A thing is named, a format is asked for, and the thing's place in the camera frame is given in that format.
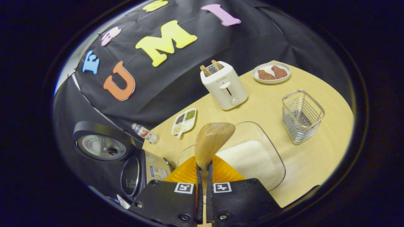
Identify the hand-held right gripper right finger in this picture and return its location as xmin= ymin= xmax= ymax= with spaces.
xmin=206 ymin=154 xmax=282 ymax=227

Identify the white divided bean tray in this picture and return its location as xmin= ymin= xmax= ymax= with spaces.
xmin=171 ymin=108 xmax=197 ymax=139

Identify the white toaster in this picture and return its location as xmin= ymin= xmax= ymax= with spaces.
xmin=200 ymin=60 xmax=248 ymax=111

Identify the white round plate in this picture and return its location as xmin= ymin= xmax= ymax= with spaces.
xmin=252 ymin=62 xmax=291 ymax=84

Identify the white paper scrap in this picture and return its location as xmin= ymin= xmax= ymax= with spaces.
xmin=116 ymin=194 xmax=130 ymax=209

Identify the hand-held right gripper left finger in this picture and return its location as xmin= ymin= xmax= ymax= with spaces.
xmin=128 ymin=156 xmax=204 ymax=227

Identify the small clear bottle red label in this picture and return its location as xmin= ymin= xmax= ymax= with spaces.
xmin=132 ymin=123 xmax=160 ymax=144

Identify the brown meat piece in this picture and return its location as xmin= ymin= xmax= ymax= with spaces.
xmin=271 ymin=65 xmax=288 ymax=79
xmin=258 ymin=69 xmax=276 ymax=80

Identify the dark grey rice cooker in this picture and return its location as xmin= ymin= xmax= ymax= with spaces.
xmin=73 ymin=121 xmax=174 ymax=199

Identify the metal wire chopstick holder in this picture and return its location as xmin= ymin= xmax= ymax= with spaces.
xmin=282 ymin=90 xmax=325 ymax=145

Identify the wooden spoon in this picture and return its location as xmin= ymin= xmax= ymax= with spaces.
xmin=194 ymin=122 xmax=236 ymax=177

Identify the clear glass dish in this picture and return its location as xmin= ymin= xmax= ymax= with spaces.
xmin=177 ymin=121 xmax=286 ymax=192

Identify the black backdrop cloth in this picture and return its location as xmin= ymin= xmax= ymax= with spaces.
xmin=54 ymin=0 xmax=354 ymax=177

